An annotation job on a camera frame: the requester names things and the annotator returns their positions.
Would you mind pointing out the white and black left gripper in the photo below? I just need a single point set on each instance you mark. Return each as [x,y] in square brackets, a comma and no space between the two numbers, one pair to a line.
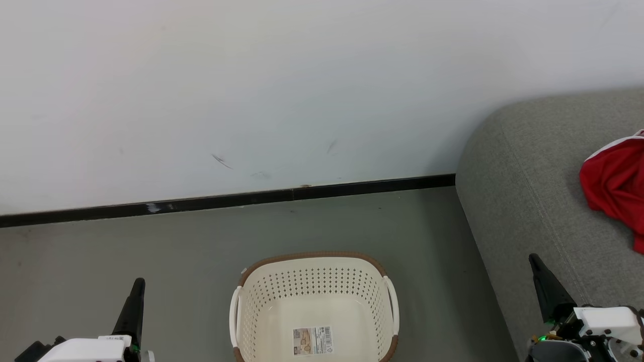
[90,351]

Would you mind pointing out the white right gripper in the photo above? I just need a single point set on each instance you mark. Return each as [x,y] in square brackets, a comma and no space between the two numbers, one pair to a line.
[609,322]

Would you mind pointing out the red jersey with black number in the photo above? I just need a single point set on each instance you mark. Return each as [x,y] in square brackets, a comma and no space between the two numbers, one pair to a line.
[614,186]

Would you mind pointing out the grey fabric sofa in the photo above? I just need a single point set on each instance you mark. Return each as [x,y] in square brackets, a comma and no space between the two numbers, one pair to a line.
[533,201]

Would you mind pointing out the cream perforated plastic laundry basket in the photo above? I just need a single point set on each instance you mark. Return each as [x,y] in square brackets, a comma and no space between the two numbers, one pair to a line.
[312,286]

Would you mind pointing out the white basket label sticker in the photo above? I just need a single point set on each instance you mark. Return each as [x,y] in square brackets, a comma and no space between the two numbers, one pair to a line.
[313,341]

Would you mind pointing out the black round right wrist camera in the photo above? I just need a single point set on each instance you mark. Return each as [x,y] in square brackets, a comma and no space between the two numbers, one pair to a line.
[556,352]

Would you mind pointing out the black wall baseboard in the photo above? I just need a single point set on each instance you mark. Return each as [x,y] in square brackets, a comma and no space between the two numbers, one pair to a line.
[226,199]

